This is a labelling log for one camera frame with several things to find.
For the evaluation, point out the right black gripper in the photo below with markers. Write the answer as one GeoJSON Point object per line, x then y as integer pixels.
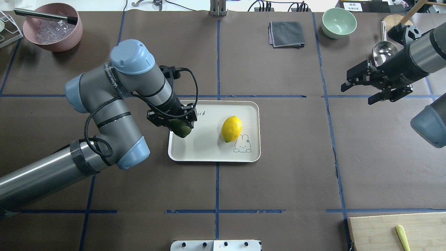
{"type": "Point", "coordinates": [394, 68]}

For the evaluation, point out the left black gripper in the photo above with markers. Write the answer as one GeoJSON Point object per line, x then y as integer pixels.
{"type": "Point", "coordinates": [173, 104]}

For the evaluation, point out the green lime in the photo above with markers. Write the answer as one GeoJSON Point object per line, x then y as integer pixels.
{"type": "Point", "coordinates": [179, 128]}

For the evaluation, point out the yellow lemon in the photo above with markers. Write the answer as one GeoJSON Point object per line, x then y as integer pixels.
{"type": "Point", "coordinates": [231, 129]}

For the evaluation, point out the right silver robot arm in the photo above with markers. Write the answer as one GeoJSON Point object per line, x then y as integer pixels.
{"type": "Point", "coordinates": [422, 55]}

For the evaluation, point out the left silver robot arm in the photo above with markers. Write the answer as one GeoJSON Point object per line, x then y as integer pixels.
{"type": "Point", "coordinates": [111, 135]}

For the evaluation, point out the cream plastic tray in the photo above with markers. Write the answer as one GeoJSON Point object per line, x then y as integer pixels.
{"type": "Point", "coordinates": [205, 143]}

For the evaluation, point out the metal scoop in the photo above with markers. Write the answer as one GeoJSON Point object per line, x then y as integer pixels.
{"type": "Point", "coordinates": [383, 49]}

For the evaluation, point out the wooden mug tree stand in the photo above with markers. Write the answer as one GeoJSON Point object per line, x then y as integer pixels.
{"type": "Point", "coordinates": [410, 7]}

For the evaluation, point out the green bowl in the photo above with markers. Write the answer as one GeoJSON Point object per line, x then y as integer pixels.
{"type": "Point", "coordinates": [338, 23]}

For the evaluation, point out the grey folded cloth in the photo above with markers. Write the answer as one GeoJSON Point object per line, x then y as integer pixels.
{"type": "Point", "coordinates": [286, 34]}

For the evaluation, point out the pink bowl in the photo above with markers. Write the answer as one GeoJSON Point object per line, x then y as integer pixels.
{"type": "Point", "coordinates": [54, 36]}

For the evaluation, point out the yellow plastic knife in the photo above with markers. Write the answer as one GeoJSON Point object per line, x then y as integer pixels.
{"type": "Point", "coordinates": [401, 232]}

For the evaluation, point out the bamboo cutting board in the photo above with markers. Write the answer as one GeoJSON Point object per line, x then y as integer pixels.
{"type": "Point", "coordinates": [425, 232]}

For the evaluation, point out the cup rack with cups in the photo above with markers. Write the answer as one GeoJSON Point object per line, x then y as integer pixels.
{"type": "Point", "coordinates": [10, 31]}

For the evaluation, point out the aluminium frame post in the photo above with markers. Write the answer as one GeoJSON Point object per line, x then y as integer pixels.
{"type": "Point", "coordinates": [218, 8]}

